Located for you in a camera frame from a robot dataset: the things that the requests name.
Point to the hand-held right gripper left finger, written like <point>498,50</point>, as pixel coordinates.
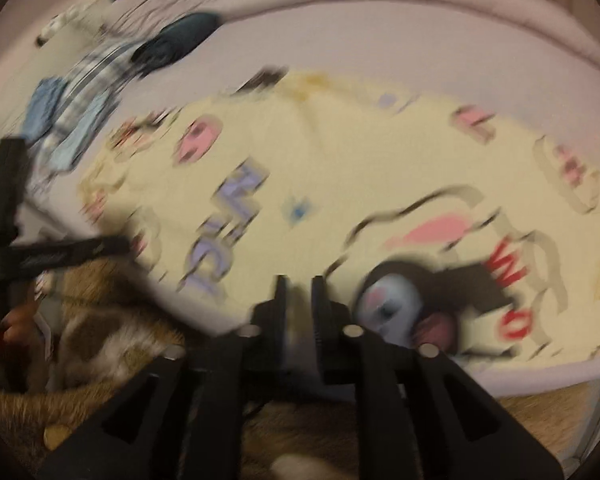
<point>215,410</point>

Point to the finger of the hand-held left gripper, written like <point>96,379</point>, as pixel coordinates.
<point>10,190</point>
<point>75,255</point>

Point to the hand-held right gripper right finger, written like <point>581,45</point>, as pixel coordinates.
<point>405,410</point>

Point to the yellow cartoon print pants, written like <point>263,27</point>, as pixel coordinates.
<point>330,170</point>

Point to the person's left hand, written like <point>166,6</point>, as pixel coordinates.
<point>17,322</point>

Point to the blue denim folded clothes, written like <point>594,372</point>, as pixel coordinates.
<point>45,107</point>

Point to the light blue folded clothes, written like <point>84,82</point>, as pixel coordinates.
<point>82,132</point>

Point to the brown shaggy rug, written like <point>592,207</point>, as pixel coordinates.
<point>115,340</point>

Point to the grey plaid cloth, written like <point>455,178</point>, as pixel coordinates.
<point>100,75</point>

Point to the black and white plush toy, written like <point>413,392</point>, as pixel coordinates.
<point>72,17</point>

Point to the dark blue folded cloth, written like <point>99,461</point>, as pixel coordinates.
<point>175,42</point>

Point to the bed with lilac sheet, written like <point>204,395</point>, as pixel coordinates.
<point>380,50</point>

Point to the lilac duvet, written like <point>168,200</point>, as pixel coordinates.
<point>430,5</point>

